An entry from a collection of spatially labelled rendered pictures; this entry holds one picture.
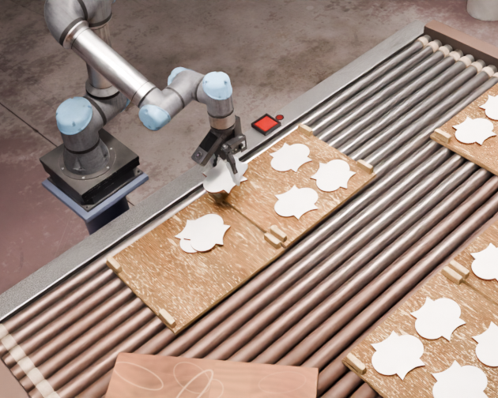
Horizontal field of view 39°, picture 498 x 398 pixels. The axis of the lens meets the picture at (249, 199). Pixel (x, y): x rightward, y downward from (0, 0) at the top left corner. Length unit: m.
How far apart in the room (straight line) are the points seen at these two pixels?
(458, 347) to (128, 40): 3.40
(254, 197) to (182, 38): 2.58
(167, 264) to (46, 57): 2.92
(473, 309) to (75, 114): 1.31
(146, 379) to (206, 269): 0.44
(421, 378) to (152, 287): 0.79
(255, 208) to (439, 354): 0.72
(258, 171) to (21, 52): 2.89
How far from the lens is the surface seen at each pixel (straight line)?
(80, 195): 2.37
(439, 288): 2.03
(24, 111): 4.43
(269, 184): 2.28
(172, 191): 2.34
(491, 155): 2.41
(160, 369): 1.80
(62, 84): 4.56
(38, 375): 2.03
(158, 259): 2.13
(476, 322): 1.98
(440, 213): 2.24
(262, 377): 1.75
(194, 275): 2.07
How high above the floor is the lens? 2.56
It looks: 46 degrees down
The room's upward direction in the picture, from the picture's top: 8 degrees counter-clockwise
